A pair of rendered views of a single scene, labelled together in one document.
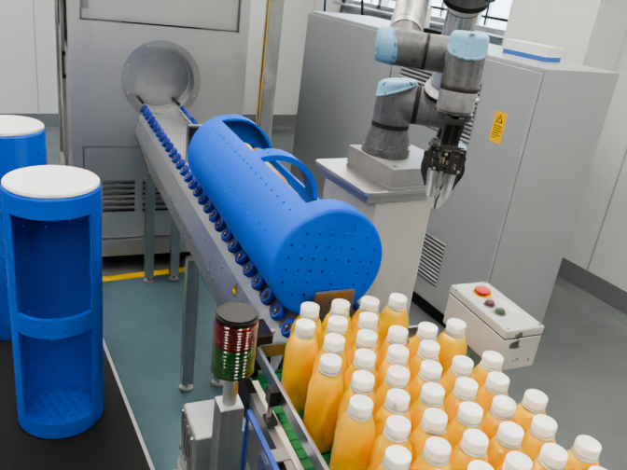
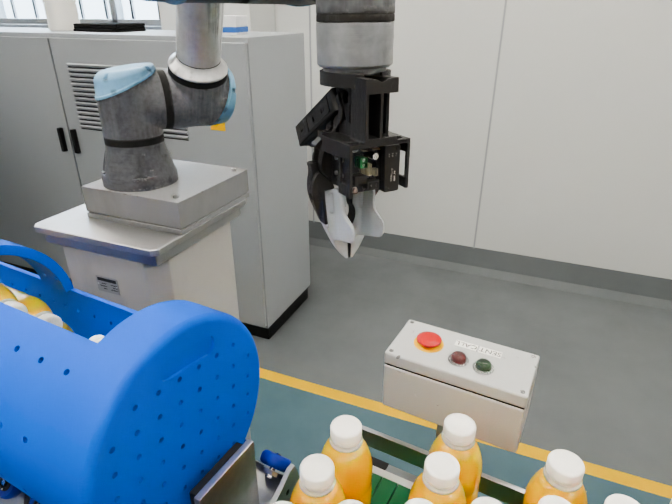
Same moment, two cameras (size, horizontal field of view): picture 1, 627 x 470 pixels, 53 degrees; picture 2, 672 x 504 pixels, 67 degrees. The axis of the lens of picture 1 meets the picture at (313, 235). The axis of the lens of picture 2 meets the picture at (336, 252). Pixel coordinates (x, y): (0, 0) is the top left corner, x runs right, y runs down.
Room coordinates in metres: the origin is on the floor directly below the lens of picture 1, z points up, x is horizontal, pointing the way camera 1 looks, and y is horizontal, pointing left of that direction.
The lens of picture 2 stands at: (0.84, 0.08, 1.55)
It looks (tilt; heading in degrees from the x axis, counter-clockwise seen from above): 26 degrees down; 324
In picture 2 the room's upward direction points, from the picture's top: straight up
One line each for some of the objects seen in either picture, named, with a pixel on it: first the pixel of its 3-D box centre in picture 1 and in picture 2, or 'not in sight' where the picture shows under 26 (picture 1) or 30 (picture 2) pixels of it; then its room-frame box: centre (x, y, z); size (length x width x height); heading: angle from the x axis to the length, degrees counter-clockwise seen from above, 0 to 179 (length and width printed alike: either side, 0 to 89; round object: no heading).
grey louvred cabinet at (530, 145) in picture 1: (409, 155); (115, 170); (3.83, -0.53, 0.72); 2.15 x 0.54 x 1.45; 31
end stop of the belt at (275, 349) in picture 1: (343, 340); not in sight; (1.20, -0.10, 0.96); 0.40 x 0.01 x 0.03; 116
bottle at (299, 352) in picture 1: (299, 366); not in sight; (1.05, -0.01, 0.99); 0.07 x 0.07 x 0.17
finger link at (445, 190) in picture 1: (445, 191); (367, 223); (1.25, -0.26, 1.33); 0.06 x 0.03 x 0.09; 173
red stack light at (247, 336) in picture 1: (235, 329); not in sight; (0.77, 0.09, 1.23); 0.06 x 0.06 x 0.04
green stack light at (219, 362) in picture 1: (233, 355); not in sight; (0.77, 0.09, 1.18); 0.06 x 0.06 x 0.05
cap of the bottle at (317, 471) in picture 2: (369, 303); (317, 472); (1.18, -0.14, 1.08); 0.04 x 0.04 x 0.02
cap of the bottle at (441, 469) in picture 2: (427, 330); (441, 470); (1.10, -0.25, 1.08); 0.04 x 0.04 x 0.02
